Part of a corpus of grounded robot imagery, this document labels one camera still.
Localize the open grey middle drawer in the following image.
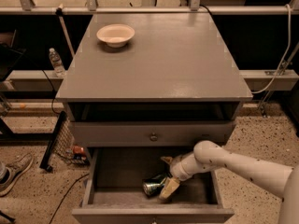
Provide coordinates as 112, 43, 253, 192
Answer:
72, 147, 234, 224

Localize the red can in wire basket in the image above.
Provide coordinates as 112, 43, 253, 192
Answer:
72, 146, 86, 161

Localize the black metal stand leg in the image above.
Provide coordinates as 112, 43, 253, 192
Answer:
39, 111, 66, 173

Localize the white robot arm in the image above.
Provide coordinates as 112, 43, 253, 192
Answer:
159, 140, 299, 224

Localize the closed grey top drawer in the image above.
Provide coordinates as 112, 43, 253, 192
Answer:
69, 121, 235, 147

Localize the round brass drawer knob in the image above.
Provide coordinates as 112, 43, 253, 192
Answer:
149, 133, 158, 142

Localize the black floor cable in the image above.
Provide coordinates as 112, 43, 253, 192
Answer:
48, 173, 91, 224

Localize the grey sneaker shoe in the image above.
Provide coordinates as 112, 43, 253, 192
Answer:
0, 153, 34, 197

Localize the white paper bowl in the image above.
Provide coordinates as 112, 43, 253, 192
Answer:
96, 24, 135, 48

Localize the grey metal rail frame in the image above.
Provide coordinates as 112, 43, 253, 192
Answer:
0, 0, 298, 15

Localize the white cable on right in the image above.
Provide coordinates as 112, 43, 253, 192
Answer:
250, 4, 292, 95

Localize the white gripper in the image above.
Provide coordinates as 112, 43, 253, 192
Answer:
159, 152, 203, 201

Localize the clear plastic water bottle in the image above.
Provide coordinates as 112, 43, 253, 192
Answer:
49, 48, 65, 77

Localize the wire mesh basket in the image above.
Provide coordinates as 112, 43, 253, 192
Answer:
53, 119, 89, 165

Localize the grey wooden drawer cabinet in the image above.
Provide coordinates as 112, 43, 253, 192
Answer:
55, 12, 253, 224

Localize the green soda can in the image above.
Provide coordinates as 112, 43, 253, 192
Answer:
142, 173, 168, 197

